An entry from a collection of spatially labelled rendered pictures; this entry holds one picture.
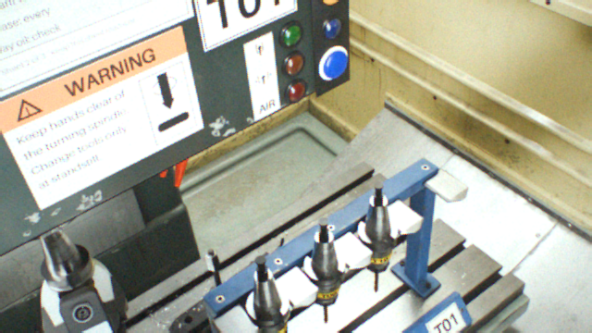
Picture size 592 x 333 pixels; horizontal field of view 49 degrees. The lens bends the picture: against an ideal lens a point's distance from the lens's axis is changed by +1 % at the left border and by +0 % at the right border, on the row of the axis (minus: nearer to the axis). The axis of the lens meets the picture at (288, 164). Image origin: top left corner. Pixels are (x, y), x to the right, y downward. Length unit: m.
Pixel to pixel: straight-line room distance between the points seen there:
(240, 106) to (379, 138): 1.26
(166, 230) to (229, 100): 1.06
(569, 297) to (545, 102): 0.43
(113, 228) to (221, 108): 0.96
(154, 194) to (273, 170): 0.63
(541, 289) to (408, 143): 0.53
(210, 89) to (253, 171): 1.54
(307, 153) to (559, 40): 1.01
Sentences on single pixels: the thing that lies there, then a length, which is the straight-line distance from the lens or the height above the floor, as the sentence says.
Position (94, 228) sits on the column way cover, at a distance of 1.50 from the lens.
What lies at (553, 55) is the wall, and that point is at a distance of 1.43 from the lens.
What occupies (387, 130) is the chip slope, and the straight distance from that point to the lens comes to 1.85.
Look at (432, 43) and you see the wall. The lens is 1.65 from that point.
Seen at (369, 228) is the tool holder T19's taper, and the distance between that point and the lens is 1.03.
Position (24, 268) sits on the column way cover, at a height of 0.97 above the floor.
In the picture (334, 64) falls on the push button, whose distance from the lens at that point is 0.65.
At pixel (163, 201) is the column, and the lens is 1.59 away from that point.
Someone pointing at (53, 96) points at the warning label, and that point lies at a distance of 0.51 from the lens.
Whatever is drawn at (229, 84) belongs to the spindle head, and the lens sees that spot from 0.59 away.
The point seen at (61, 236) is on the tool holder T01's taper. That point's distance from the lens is 0.86.
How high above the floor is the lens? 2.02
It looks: 43 degrees down
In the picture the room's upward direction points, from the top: 6 degrees counter-clockwise
